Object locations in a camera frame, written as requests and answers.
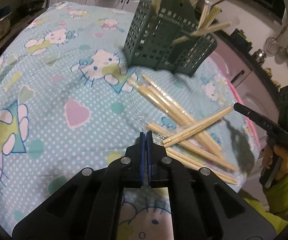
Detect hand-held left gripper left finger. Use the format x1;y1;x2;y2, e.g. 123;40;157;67
12;132;148;240

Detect green plastic utensil holder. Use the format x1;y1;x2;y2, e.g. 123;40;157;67
123;0;218;78

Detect hanging wire strainer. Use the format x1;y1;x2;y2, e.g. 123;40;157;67
266;25;288;57

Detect person's right hand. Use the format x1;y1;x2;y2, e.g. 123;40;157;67
262;145;288;181

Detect teal box container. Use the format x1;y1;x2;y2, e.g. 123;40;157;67
230;28;252;48

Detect pink blanket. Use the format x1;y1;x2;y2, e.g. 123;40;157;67
206;55;268;157

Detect blue cat print blanket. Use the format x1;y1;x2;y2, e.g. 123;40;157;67
0;1;259;240

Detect pile of chopsticks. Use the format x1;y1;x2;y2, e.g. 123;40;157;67
131;74;240;186

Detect steel kettle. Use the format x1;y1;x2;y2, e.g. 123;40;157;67
252;48;268;65

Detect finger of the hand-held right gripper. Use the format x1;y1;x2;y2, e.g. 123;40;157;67
233;102;288;153

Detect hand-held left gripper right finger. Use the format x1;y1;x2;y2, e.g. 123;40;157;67
146;130;277;240

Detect pile of ginger roots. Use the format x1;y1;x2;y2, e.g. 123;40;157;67
265;67;281;86

